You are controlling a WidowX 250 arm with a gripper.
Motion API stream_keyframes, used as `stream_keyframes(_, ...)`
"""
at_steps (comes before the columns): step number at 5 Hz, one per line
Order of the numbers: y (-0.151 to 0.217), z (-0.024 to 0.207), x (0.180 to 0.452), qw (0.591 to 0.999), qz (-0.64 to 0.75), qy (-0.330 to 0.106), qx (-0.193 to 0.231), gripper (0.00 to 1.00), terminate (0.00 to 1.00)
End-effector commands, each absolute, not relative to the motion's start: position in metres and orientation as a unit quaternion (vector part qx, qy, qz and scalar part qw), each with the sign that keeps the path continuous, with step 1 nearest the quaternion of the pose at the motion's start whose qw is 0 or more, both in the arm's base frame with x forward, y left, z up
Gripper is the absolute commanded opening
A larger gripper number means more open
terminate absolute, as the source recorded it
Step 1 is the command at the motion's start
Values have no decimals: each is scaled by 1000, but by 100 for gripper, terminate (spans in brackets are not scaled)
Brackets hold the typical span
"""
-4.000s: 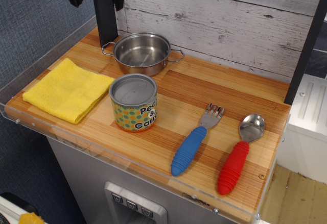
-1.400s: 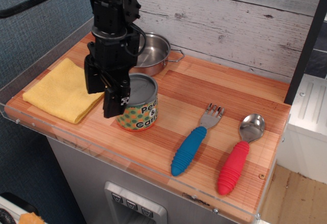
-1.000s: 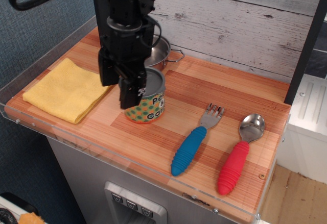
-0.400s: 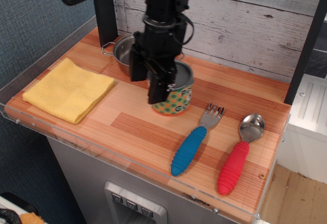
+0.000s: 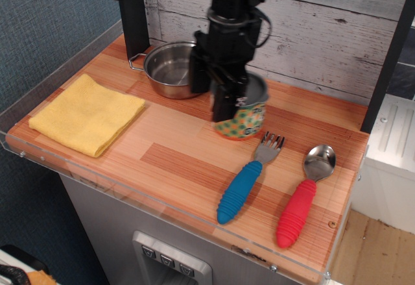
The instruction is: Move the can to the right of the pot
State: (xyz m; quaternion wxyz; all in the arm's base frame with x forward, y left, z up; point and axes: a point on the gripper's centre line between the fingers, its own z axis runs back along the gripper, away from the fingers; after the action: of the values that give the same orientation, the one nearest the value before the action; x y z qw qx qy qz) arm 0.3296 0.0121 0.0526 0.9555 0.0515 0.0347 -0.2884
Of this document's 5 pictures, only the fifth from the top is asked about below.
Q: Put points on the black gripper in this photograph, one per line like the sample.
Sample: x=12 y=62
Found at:
x=228 y=42

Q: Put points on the small stainless steel pot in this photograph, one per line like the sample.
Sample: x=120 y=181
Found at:
x=167 y=68

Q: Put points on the grey toy fridge cabinet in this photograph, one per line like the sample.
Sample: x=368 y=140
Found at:
x=110 y=224

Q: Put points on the orange yellow object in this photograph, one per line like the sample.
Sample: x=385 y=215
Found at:
x=40 y=278

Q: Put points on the white toy sink unit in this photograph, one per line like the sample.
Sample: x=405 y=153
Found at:
x=384 y=189

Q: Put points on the peas and carrots toy can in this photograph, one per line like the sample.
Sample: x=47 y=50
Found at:
x=248 y=120

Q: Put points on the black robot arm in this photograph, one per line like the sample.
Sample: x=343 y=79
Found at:
x=238 y=10

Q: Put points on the blue handled fork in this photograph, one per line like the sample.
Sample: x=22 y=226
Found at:
x=236 y=194

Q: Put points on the black right vertical post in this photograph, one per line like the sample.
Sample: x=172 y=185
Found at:
x=391 y=59

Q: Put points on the folded yellow cloth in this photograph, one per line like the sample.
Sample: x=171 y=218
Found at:
x=87 y=117

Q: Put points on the clear acrylic counter guard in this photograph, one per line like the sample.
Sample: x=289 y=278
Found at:
x=172 y=163

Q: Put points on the red handled spoon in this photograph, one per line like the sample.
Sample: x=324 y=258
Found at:
x=319 y=164

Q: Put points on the silver dispenser button panel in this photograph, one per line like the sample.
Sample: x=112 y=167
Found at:
x=161 y=263

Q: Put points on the black vertical post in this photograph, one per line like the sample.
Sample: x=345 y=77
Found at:
x=391 y=59
x=134 y=21

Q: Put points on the black left vertical post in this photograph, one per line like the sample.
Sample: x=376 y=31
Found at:
x=134 y=21

